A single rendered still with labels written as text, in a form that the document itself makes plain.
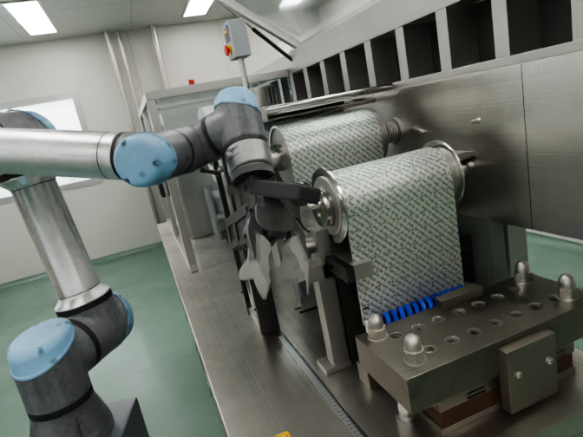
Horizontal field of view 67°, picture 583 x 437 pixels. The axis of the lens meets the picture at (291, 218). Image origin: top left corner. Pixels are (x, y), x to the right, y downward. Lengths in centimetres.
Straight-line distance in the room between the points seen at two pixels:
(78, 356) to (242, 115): 55
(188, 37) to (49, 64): 173
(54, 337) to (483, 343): 74
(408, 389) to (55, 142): 64
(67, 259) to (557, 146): 93
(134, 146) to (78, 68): 571
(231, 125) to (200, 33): 578
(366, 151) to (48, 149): 67
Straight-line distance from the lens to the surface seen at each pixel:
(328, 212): 81
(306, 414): 89
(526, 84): 89
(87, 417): 99
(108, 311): 103
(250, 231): 64
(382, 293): 87
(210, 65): 644
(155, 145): 66
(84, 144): 74
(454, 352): 76
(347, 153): 106
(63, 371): 95
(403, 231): 87
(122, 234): 638
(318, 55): 157
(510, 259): 125
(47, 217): 100
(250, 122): 74
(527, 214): 94
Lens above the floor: 143
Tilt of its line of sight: 13 degrees down
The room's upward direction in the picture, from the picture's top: 11 degrees counter-clockwise
